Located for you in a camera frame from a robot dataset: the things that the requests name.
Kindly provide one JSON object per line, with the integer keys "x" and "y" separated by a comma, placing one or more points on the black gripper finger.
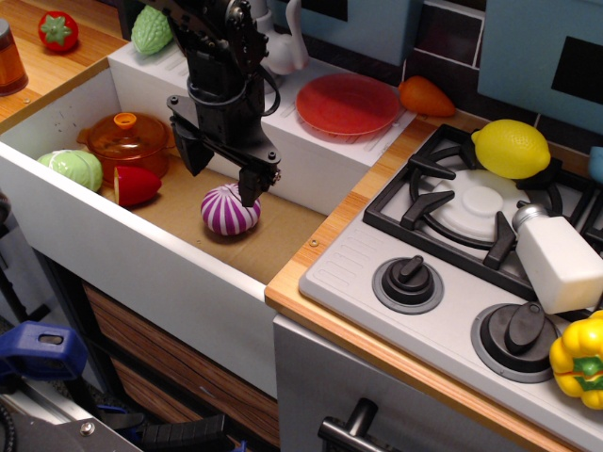
{"x": 255, "y": 179}
{"x": 192, "y": 148}

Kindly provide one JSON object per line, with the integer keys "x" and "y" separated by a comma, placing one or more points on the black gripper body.
{"x": 231, "y": 128}

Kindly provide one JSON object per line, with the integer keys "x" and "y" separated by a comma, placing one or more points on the yellow toy lemon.
{"x": 511, "y": 149}

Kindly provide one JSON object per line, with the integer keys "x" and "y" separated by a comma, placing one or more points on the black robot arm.
{"x": 220, "y": 42}

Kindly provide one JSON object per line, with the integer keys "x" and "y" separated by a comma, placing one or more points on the red plastic plate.
{"x": 347, "y": 104}

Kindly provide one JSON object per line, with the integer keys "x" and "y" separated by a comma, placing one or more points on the purple white striped toy onion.
{"x": 223, "y": 213}

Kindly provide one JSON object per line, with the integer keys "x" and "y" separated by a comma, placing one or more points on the red toy fruit half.
{"x": 133, "y": 185}

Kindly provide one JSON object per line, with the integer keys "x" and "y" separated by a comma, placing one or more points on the orange transparent toy pot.
{"x": 129, "y": 139}

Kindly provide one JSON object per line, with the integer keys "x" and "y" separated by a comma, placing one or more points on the grey toy faucet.
{"x": 287, "y": 51}

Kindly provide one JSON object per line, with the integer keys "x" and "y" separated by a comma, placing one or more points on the white toy sink basin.
{"x": 159, "y": 260}

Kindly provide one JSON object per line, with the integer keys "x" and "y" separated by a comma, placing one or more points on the green toy bitter gourd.
{"x": 151, "y": 31}

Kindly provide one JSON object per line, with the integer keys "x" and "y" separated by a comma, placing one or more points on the green toy cabbage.
{"x": 79, "y": 166}

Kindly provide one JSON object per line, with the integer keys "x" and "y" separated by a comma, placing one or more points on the black left stove knob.
{"x": 408, "y": 285}

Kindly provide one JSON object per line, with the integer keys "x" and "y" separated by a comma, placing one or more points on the black stove knob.
{"x": 408, "y": 285}
{"x": 514, "y": 341}

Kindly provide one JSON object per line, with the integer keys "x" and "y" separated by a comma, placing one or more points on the orange toy carrot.
{"x": 422, "y": 96}

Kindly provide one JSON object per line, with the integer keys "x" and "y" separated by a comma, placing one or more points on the red toy tomato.
{"x": 58, "y": 31}

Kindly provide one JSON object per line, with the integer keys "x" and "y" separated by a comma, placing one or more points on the black stove grate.
{"x": 445, "y": 205}

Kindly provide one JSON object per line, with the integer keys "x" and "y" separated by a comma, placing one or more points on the orange spice jar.
{"x": 13, "y": 74}

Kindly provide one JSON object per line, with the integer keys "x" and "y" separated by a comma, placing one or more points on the grey toy stove top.
{"x": 341, "y": 280}

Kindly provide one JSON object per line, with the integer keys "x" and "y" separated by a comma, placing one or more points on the blue plastic clamp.
{"x": 41, "y": 351}

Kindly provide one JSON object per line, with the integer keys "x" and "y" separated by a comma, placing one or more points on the black right stove knob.
{"x": 514, "y": 341}

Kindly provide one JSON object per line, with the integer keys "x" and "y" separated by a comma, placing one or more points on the white salt shaker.
{"x": 564, "y": 271}

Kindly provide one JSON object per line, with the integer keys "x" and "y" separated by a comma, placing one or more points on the light blue cup edge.
{"x": 595, "y": 164}

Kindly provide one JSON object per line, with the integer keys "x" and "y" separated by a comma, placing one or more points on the yellow toy bell pepper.
{"x": 576, "y": 360}

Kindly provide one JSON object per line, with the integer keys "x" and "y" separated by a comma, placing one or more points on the metal oven door handle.
{"x": 352, "y": 434}

